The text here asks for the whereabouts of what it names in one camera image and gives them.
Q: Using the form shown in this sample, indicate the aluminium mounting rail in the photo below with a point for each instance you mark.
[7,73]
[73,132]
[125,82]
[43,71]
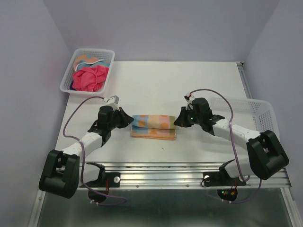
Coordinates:
[170,176]

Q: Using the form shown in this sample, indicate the purple towel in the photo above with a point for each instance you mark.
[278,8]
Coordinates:
[71,86]

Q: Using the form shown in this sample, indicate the blue orange patterned towel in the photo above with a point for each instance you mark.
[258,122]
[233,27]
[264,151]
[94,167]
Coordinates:
[89,61]

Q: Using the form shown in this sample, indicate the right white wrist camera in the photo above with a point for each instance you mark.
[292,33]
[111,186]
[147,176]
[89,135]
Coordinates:
[189,98]

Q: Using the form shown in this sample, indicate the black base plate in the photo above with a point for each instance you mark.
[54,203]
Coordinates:
[102,180]
[219,179]

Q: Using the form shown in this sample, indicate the white basket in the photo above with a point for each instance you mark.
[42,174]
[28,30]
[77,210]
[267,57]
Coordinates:
[99,53]
[252,114]

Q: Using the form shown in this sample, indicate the white basket at left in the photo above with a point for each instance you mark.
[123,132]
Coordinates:
[99,53]

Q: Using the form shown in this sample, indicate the white basket at right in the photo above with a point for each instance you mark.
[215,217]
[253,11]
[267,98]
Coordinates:
[252,114]

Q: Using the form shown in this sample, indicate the orange polka dot towel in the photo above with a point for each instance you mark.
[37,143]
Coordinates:
[153,126]

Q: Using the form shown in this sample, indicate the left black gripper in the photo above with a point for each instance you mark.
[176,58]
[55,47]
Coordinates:
[126,118]

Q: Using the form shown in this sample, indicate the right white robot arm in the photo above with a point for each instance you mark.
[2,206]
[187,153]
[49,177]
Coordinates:
[266,155]

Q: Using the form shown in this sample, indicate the pink towel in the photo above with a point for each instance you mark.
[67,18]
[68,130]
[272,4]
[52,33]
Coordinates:
[90,79]

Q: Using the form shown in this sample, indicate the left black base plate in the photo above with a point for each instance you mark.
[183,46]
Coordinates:
[102,180]

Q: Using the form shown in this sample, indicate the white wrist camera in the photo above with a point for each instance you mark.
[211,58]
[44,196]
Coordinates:
[112,102]
[189,98]

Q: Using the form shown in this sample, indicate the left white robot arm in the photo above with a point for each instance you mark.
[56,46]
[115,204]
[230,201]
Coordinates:
[61,173]

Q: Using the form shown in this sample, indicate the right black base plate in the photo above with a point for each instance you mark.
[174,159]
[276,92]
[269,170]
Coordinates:
[219,179]

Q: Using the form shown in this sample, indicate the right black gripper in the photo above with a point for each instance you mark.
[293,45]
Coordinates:
[181,120]

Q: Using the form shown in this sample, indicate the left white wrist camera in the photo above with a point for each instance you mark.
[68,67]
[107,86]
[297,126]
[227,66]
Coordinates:
[112,102]

